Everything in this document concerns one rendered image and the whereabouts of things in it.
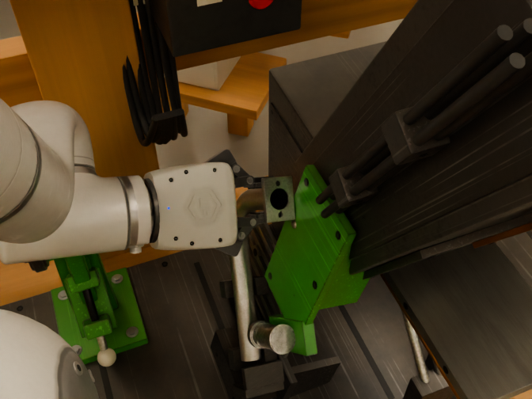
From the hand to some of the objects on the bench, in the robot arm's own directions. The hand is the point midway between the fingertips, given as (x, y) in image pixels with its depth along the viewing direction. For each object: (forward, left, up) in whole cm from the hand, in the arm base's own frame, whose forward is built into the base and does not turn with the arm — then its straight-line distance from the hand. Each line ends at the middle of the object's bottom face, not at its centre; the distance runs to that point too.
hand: (266, 199), depth 79 cm
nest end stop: (-11, +6, -29) cm, 32 cm away
